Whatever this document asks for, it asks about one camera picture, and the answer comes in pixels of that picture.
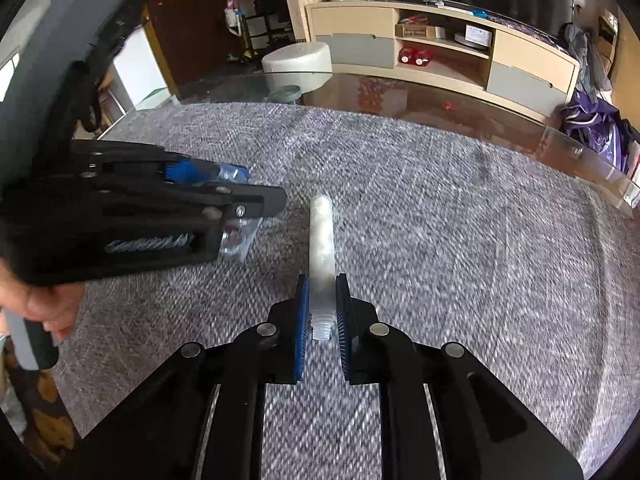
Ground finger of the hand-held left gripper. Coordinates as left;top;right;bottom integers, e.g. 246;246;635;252
90;186;289;273
70;141;221;185

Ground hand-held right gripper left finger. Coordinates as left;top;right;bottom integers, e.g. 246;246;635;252
60;274;310;480

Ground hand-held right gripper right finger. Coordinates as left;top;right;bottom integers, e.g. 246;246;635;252
335;273;586;480

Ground clear blue plastic wrapper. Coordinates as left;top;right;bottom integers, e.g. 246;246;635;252
217;162;263;263

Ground clear plastic tube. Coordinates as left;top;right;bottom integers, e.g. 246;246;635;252
307;195;337;342

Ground person's left hand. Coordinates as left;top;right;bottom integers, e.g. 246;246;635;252
0;260;85;342

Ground white side cabinet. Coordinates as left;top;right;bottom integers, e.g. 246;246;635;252
95;25;176;136

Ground grey felt table mat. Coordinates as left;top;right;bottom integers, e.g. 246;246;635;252
52;102;636;480

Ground dark brown door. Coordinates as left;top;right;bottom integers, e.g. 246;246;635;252
145;0;236;91

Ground white round stool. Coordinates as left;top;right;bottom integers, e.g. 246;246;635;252
261;41;333;88

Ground child's scooter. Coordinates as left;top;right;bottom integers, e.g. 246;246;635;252
224;0;256;63

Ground beige lattice panel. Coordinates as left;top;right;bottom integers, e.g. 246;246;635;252
276;0;326;43

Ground red items on shelf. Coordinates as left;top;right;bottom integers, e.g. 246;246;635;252
398;46;435;67

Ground small cardboard box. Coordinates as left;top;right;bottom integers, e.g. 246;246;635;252
395;22;441;39

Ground beige grey television cabinet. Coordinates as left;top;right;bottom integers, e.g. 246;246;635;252
305;0;581;123

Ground white labelled box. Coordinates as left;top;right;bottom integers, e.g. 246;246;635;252
465;24;493;46

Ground purple bag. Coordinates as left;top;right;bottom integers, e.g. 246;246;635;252
560;90;636;173

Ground grey jacket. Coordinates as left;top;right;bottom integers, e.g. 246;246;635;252
565;22;613;106

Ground tall cardboard box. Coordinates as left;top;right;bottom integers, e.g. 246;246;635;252
612;7;640;111

